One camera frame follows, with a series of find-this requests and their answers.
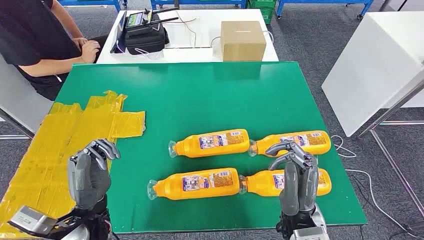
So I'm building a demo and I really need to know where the person's left hand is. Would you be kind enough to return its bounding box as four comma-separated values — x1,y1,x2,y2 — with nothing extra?
72,37,89,51

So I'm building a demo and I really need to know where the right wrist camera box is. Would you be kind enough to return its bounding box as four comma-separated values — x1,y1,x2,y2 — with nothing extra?
290,226,329,240

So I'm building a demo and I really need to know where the white desk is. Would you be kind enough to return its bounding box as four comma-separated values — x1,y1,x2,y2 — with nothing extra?
96,8,280,65

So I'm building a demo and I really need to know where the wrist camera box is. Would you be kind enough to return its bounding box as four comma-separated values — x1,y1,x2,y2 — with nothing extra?
290,226,329,240
7,205,59,238

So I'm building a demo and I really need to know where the brown cardboard box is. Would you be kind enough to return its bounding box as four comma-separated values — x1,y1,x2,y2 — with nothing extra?
220,20,267,63

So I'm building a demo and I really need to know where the yellow plastic sheet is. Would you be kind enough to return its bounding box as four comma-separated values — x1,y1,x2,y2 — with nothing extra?
0,90,147,240

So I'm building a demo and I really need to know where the green plastic crate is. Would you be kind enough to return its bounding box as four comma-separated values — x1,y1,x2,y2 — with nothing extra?
247,0,277,25

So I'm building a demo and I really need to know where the tablet in dark case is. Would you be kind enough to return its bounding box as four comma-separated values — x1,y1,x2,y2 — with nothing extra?
110,10,128,55

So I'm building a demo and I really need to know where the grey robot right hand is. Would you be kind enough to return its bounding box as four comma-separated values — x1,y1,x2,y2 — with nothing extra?
264,139,320,217

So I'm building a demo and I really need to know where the person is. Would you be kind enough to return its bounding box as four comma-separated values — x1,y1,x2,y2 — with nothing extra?
0,0,109,102

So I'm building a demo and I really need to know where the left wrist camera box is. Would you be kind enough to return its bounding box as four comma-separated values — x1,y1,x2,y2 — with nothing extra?
7,205,59,238

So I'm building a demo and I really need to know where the thin white looped cable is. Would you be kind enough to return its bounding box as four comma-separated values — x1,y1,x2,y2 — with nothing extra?
134,47,161,61

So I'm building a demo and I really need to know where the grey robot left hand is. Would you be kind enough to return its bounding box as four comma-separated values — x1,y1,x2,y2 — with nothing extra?
67,138,121,212

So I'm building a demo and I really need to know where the black remote controller with antennas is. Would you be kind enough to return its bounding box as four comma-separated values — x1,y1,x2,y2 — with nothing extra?
125,7,180,32

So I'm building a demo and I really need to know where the white table with metal legs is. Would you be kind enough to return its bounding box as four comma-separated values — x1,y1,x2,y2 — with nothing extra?
321,11,424,218

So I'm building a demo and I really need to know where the blue metal cart frame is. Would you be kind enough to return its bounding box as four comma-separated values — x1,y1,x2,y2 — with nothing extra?
57,0,128,13
150,0,249,10
275,0,375,19

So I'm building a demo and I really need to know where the black carrying bag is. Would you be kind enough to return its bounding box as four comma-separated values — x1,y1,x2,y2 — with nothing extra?
124,13,170,56

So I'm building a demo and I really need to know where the white floor cable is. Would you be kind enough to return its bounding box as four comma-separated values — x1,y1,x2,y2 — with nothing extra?
331,135,424,239

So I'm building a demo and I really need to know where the orange plastic bottle clear cap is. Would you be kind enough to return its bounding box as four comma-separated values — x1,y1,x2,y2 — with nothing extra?
167,128,251,159
248,130,332,158
147,167,241,201
239,168,332,198

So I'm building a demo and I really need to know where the white side table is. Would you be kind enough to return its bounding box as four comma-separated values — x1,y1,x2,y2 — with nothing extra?
0,54,56,140

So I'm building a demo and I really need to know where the thin red cable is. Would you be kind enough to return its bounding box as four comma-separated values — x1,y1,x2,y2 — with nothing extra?
162,11,198,47

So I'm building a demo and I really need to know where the person's right hand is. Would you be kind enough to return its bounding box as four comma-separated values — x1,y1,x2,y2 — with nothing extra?
80,40,101,64

